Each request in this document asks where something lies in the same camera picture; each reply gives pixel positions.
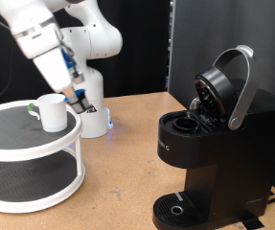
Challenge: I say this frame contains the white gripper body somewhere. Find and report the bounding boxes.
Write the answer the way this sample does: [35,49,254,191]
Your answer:
[33,47,76,94]

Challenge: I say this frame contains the white mug with green tape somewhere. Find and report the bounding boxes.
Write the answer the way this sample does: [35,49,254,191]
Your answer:
[27,92,69,133]

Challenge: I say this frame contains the black Keurig coffee machine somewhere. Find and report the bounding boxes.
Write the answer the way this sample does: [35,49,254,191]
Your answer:
[151,44,275,230]

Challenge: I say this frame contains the black backdrop curtain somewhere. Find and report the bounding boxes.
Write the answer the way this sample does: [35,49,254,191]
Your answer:
[0,0,171,104]

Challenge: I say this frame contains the white two-tier turntable shelf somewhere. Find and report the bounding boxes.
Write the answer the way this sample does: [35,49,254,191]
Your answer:
[0,99,88,215]

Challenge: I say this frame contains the dark grey partition panel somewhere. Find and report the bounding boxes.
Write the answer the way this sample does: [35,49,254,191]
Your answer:
[168,0,275,205]

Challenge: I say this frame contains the black tape strip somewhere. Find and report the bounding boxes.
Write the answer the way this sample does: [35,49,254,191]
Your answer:
[239,212,265,230]

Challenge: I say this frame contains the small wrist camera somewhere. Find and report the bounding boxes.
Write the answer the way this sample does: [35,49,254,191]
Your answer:
[61,47,85,84]

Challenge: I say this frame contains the black camera cable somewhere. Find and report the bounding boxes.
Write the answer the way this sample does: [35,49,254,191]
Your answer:
[0,12,80,104]

